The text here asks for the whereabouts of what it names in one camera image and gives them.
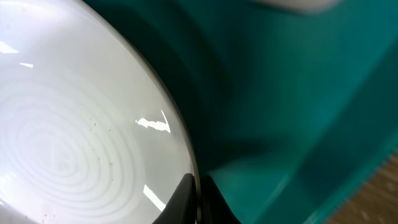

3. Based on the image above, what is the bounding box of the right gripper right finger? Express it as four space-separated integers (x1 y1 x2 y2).
200 175 241 224

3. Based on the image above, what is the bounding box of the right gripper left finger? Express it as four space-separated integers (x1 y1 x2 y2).
153 174 197 224

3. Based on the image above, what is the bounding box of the pink round plate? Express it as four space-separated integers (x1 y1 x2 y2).
1 1 197 223

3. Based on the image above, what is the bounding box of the teal plastic tray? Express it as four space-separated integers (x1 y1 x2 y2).
89 0 397 223

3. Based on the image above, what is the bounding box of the grey round plate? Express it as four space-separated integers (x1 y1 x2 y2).
253 0 341 14

